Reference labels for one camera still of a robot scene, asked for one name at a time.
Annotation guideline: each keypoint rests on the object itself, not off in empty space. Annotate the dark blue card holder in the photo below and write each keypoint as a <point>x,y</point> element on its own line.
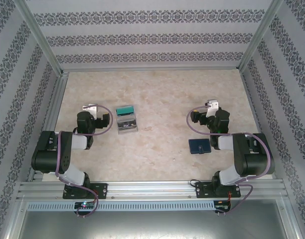
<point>196,145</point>

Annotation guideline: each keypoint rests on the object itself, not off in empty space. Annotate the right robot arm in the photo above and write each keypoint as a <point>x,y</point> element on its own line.
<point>254,156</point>

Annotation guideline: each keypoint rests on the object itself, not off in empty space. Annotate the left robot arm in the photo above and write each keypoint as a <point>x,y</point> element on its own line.
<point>50,154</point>

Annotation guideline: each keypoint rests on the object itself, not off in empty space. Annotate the green card stack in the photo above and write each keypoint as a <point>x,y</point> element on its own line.
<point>125,111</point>

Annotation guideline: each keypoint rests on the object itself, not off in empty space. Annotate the clear acrylic card box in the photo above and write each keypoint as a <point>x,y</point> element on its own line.
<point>127,118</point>

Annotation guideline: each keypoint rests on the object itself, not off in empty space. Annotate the dark grey card stack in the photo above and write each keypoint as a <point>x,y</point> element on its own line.
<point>127,125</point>

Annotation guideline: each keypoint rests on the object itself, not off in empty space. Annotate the grey metal panel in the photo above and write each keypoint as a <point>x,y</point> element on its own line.
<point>152,226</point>

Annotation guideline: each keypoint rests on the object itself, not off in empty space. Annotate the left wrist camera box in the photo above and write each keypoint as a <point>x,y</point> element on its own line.
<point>91,108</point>

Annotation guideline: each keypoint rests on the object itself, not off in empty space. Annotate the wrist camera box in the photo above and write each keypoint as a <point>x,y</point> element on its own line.
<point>213,104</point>
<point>91,108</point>

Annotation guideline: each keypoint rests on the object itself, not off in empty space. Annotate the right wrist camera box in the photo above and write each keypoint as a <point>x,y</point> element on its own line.
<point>213,104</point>

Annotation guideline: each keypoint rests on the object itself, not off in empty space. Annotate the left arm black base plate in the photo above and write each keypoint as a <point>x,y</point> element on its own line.
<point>101,190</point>

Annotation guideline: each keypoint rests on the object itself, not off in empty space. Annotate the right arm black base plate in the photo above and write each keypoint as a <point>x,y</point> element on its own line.
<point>202,190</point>

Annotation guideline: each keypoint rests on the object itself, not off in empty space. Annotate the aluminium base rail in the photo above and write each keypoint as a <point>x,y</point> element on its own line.
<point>152,190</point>

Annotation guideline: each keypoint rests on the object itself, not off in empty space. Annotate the aluminium frame post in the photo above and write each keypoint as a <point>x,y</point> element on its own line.
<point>46,42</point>
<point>260,37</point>

